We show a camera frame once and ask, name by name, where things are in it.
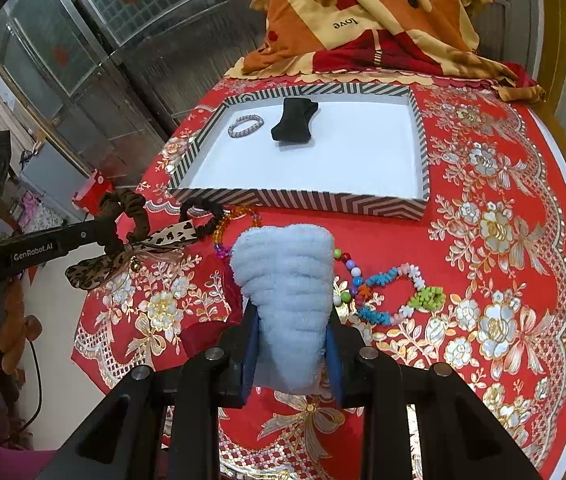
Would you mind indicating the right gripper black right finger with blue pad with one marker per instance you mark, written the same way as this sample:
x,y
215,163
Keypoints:
x,y
363,377

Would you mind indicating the leopard print bow scrunchie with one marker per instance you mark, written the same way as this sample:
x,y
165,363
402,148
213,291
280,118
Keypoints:
x,y
91,273

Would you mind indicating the striped white tray box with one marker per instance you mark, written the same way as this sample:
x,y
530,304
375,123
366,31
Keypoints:
x,y
367,154

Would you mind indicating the red bag on floor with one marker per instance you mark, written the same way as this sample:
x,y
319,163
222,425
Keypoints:
x,y
89,196

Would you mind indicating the red floral embroidered tablecloth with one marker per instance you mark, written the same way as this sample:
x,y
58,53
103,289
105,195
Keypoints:
x,y
493,238

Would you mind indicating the light blue fuzzy hair clip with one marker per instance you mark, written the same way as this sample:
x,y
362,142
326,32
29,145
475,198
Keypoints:
x,y
287,273

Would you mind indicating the orange red floral blanket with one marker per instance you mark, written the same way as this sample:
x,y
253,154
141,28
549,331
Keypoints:
x,y
429,37

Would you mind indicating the red fabric flower hairpiece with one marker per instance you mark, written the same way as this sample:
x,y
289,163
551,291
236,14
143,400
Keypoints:
x,y
201,336

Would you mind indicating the metal glass door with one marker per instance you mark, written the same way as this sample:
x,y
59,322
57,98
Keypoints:
x,y
110,80

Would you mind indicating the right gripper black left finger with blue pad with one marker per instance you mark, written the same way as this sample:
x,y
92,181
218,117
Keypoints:
x,y
219,377

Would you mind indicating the black hair scrunchie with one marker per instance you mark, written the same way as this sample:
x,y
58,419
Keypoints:
x,y
205,214

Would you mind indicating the black fuzzy hair clip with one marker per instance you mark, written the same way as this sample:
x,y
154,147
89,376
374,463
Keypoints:
x,y
293,127

